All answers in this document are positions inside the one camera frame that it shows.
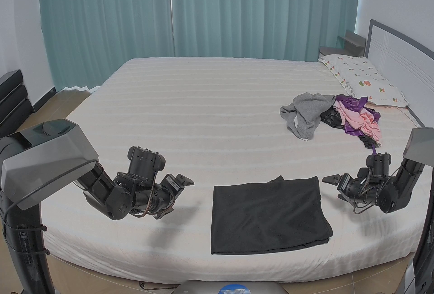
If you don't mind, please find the grey knitted garment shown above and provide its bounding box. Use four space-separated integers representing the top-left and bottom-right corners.
280 93 336 142

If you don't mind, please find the black chest of drawers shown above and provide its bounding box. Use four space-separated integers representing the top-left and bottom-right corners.
0 70 36 138

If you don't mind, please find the blue-green curtain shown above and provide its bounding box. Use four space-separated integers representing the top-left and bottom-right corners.
39 0 176 92
171 0 361 63

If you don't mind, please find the white printed pillow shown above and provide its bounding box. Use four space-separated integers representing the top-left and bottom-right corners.
318 54 409 108

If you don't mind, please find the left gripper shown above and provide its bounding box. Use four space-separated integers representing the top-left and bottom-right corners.
149 173 196 220

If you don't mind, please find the grey bedside table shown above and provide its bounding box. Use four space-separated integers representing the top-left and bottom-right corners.
319 29 367 58

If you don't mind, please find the black T-shirt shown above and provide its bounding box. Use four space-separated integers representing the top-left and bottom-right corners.
210 176 334 255

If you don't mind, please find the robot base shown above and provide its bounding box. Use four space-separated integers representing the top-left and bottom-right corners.
171 281 283 294

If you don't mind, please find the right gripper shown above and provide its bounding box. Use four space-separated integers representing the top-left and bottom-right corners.
321 173 373 207

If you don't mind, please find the bed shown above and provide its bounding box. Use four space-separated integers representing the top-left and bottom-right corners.
41 19 434 285

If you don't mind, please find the pile of clothes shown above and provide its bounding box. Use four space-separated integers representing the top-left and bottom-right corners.
320 94 382 155

